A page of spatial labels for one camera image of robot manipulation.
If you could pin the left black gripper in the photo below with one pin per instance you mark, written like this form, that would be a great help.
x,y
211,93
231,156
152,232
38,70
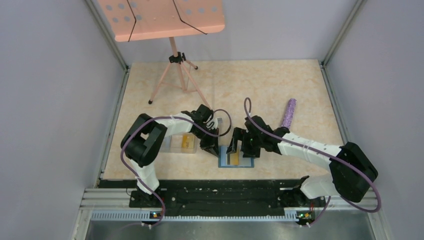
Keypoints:
x,y
211,145

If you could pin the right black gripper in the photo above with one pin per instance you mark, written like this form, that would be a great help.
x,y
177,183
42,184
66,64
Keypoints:
x,y
239,134

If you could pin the gold credit card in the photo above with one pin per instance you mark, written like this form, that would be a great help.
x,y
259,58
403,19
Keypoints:
x,y
233,159
188,141

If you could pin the clear plastic box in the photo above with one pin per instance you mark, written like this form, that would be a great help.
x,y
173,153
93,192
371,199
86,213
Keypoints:
x,y
173,144

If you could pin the blue card holder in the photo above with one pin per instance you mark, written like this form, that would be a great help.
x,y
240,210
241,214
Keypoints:
x,y
245,162

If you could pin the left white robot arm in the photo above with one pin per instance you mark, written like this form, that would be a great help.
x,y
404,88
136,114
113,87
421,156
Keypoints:
x,y
142,142

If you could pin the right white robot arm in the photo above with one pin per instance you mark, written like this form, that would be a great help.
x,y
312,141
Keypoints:
x,y
349,171

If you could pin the purple glitter cylinder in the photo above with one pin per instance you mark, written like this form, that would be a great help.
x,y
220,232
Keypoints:
x,y
289,113

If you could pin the pink music stand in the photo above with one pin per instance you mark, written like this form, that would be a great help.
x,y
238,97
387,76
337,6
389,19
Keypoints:
x,y
137,20

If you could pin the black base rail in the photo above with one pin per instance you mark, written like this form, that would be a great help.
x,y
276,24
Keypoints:
x,y
219,198

